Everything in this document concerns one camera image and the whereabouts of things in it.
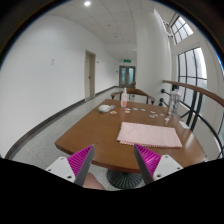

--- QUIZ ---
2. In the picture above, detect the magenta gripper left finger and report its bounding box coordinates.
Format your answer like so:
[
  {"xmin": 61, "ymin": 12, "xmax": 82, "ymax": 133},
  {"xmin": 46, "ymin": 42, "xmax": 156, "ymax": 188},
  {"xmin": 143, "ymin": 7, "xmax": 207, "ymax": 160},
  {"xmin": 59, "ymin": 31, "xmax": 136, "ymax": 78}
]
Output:
[{"xmin": 45, "ymin": 144, "xmax": 96, "ymax": 187}]

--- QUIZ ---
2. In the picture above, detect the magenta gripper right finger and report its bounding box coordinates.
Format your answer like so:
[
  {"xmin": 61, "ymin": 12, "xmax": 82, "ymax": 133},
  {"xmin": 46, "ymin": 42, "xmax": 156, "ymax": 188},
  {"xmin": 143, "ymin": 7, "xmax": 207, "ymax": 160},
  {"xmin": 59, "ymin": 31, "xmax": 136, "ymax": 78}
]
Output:
[{"xmin": 133, "ymin": 143, "xmax": 184, "ymax": 185}]

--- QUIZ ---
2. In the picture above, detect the pink towel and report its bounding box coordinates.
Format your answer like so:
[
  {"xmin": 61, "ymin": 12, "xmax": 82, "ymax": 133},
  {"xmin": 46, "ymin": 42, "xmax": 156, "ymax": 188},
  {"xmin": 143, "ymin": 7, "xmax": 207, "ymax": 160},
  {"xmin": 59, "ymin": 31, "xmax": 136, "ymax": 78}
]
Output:
[{"xmin": 117, "ymin": 122, "xmax": 182, "ymax": 148}]

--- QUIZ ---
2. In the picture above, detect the round wooden table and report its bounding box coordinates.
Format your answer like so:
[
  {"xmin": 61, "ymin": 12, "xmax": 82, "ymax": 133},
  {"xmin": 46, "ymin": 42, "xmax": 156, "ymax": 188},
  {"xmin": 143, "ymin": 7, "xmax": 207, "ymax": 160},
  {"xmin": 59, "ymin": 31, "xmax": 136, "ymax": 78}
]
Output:
[{"xmin": 55, "ymin": 99, "xmax": 206, "ymax": 189}]

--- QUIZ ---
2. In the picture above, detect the white round object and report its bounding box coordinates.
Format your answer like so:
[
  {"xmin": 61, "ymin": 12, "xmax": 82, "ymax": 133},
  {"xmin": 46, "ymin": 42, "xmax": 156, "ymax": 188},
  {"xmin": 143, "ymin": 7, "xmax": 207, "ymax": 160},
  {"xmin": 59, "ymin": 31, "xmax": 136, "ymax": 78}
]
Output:
[{"xmin": 98, "ymin": 104, "xmax": 111, "ymax": 113}]

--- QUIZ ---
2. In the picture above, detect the wooden handrail with black posts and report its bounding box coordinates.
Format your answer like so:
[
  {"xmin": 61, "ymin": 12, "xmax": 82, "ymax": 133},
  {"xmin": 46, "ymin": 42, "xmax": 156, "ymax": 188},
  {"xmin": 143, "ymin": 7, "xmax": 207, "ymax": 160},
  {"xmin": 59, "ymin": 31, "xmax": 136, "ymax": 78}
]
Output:
[{"xmin": 163, "ymin": 80, "xmax": 224, "ymax": 159}]

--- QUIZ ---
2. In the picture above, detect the white pump bottle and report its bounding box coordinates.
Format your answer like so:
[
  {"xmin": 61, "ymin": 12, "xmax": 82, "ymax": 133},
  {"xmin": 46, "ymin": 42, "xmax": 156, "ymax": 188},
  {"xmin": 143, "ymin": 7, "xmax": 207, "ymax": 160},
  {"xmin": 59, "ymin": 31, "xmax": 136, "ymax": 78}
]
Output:
[{"xmin": 121, "ymin": 87, "xmax": 127, "ymax": 108}]

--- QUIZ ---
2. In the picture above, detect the clear plastic bottle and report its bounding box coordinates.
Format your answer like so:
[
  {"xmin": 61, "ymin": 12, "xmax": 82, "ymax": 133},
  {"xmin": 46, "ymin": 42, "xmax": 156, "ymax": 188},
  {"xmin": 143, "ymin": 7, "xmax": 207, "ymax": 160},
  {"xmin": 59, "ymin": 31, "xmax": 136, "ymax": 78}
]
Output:
[{"xmin": 168, "ymin": 89, "xmax": 181, "ymax": 116}]

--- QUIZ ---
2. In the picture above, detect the wooden chair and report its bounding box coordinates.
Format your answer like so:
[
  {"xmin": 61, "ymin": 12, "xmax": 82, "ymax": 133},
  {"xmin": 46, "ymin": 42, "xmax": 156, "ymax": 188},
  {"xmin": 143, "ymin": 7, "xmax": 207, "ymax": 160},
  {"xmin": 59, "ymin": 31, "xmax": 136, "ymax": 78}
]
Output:
[{"xmin": 111, "ymin": 88, "xmax": 156, "ymax": 105}]

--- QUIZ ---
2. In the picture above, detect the double glass door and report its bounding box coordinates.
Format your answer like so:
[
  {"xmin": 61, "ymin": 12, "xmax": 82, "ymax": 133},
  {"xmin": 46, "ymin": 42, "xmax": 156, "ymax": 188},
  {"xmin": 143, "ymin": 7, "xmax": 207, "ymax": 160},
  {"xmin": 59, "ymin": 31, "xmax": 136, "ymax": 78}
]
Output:
[{"xmin": 119, "ymin": 66, "xmax": 135, "ymax": 88}]

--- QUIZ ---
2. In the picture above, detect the black framed window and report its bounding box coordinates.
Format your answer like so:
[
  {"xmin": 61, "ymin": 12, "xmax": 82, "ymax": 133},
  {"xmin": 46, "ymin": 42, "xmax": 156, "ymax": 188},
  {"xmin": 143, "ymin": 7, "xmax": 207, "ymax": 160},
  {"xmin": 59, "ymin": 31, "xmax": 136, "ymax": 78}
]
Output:
[{"xmin": 176, "ymin": 46, "xmax": 208, "ymax": 111}]

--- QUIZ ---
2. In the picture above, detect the green exit sign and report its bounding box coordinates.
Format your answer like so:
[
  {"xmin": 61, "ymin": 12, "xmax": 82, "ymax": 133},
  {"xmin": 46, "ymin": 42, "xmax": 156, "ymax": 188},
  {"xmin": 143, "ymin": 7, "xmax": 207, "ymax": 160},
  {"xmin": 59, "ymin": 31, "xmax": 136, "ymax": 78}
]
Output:
[{"xmin": 123, "ymin": 59, "xmax": 131, "ymax": 63}]

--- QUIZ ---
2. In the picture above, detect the beige side door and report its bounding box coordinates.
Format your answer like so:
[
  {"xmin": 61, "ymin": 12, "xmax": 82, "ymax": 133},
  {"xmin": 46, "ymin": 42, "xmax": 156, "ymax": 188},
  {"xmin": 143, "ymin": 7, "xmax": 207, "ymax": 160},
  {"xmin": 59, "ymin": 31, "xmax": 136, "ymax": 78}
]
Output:
[{"xmin": 84, "ymin": 51, "xmax": 96, "ymax": 99}]

